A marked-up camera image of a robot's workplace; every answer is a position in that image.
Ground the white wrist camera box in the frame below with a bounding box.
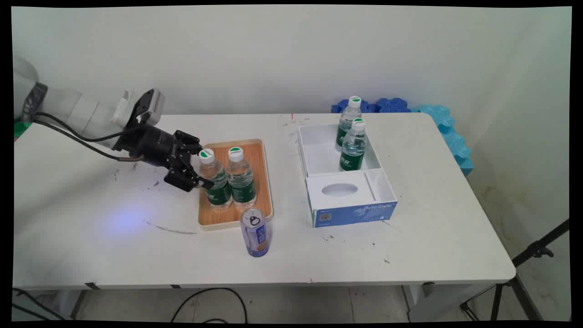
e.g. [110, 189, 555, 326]
[122, 88, 165, 127]

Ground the wooden tray with cream rim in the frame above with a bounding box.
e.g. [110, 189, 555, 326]
[197, 139, 274, 231]

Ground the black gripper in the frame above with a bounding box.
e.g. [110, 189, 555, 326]
[113, 121, 215, 193]

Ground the dark blue foam piece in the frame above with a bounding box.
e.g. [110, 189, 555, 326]
[331, 97, 413, 114]

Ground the blue and silver drink can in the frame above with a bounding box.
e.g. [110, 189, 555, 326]
[240, 208, 272, 258]

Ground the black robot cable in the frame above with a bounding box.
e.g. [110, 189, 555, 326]
[35, 112, 143, 143]
[32, 119, 145, 162]

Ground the black floor cable loop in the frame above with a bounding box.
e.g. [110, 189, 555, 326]
[171, 287, 249, 324]

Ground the white and blue cardboard box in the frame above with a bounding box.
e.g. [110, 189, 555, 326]
[297, 122, 398, 228]

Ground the white table leg panel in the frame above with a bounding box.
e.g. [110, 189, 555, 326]
[403, 284, 496, 322]

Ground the light blue foam piece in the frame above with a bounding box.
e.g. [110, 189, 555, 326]
[411, 104, 475, 177]

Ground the black tripod stand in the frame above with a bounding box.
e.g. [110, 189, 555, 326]
[460, 219, 570, 322]

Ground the green label water bottle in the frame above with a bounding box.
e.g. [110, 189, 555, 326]
[198, 149, 233, 210]
[339, 118, 368, 172]
[335, 96, 363, 153]
[226, 146, 257, 209]

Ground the black floor cable bundle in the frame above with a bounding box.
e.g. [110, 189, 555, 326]
[12, 287, 66, 321]

